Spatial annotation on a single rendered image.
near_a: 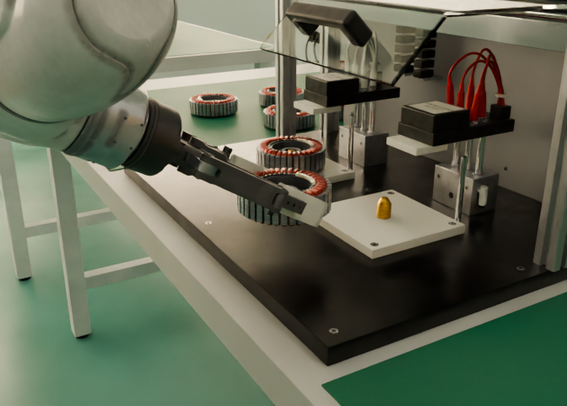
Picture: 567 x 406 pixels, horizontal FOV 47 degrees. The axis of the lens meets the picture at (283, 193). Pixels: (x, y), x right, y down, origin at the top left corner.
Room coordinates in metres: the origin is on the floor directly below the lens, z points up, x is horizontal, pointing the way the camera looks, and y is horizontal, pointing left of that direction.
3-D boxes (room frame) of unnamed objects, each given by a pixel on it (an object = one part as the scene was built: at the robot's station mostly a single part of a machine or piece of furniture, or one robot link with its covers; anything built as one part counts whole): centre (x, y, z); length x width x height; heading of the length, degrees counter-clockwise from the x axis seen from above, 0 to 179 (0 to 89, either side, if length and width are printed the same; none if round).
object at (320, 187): (0.71, 0.00, 0.84); 0.11 x 0.11 x 0.04
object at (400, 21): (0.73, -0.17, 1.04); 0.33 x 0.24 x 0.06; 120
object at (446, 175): (0.86, -0.26, 0.80); 0.07 x 0.05 x 0.06; 30
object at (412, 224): (0.79, -0.13, 0.78); 0.15 x 0.15 x 0.01; 30
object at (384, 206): (0.79, -0.13, 0.80); 0.02 x 0.02 x 0.03
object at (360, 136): (1.07, -0.14, 0.80); 0.07 x 0.05 x 0.06; 30
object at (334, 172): (1.00, -0.01, 0.78); 0.15 x 0.15 x 0.01; 30
